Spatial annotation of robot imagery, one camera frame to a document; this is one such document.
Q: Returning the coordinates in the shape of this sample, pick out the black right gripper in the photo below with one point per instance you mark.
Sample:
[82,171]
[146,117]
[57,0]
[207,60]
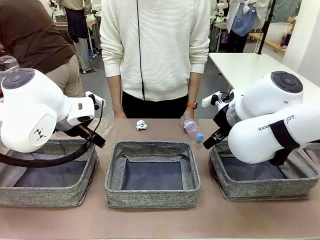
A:
[223,118]

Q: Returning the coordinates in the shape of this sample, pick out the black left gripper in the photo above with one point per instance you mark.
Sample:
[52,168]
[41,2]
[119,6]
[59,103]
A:
[83,129]

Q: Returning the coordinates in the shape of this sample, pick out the clear bottle with blue cap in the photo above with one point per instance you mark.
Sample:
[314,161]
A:
[191,127]

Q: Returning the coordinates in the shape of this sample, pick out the person's left forearm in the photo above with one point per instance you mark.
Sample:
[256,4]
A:
[193,87]

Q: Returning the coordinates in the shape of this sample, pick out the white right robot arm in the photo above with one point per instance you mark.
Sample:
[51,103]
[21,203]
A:
[262,100]

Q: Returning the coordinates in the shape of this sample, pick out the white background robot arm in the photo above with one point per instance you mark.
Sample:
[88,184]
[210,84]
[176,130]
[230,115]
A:
[220,7]

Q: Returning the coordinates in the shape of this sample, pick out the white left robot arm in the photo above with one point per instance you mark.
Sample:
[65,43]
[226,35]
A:
[30,112]

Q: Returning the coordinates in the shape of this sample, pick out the person's right forearm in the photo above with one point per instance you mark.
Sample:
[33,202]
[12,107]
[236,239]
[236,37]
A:
[115,92]

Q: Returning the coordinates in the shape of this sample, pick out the person's right hand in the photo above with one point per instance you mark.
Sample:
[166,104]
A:
[119,112]

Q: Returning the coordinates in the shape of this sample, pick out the person's left hand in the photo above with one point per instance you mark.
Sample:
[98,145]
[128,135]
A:
[192,111]

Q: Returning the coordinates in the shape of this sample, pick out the orange wrist watch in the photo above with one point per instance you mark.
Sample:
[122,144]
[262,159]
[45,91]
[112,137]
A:
[191,105]

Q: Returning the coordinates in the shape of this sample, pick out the crumpled white paper ball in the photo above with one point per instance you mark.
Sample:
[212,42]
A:
[141,125]

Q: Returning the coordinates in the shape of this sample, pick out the black trousers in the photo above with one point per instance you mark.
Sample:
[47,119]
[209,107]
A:
[155,108]

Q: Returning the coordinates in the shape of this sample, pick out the grey fabric basket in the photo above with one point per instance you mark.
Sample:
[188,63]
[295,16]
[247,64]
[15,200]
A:
[150,197]
[262,187]
[50,195]

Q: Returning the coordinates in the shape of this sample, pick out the purple box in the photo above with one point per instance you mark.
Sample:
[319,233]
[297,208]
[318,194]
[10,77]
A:
[224,38]

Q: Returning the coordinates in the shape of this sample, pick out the wooden table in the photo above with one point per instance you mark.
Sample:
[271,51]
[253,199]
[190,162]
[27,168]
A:
[272,45]

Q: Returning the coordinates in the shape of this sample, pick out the person in white sweater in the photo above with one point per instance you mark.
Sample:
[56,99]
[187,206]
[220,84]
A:
[162,37]

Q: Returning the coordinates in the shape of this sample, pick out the person with plaid shirt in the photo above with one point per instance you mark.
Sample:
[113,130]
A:
[77,25]

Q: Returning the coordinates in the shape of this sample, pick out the clear plastic bags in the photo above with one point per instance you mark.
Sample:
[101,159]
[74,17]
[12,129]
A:
[7,63]

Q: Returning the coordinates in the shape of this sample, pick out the person in brown shirt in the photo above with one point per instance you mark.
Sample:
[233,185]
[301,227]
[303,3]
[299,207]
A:
[32,37]

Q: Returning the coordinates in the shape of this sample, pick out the person in blue shirt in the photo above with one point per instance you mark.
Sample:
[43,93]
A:
[241,20]

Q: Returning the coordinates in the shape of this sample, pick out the black pole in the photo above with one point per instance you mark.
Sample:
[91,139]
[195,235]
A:
[265,27]

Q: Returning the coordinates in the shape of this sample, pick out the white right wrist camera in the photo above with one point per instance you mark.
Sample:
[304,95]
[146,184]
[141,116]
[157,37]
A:
[210,99]

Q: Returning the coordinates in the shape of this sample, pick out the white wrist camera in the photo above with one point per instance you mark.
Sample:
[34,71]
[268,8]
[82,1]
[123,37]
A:
[210,99]
[96,98]

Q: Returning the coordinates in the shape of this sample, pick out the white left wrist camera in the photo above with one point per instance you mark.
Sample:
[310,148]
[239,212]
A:
[96,98]

